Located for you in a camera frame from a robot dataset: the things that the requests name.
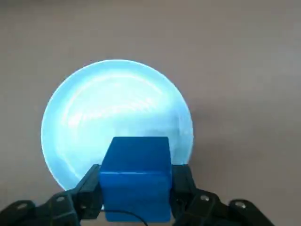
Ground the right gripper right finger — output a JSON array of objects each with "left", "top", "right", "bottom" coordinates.
[{"left": 170, "top": 164, "right": 276, "bottom": 226}]

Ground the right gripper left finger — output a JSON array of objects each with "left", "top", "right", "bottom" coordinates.
[{"left": 0, "top": 164, "right": 104, "bottom": 226}]

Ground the blue cube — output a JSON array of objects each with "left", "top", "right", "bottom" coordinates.
[{"left": 98, "top": 136, "right": 174, "bottom": 222}]

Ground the light blue plate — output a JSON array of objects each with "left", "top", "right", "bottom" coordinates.
[{"left": 40, "top": 59, "right": 195, "bottom": 210}]

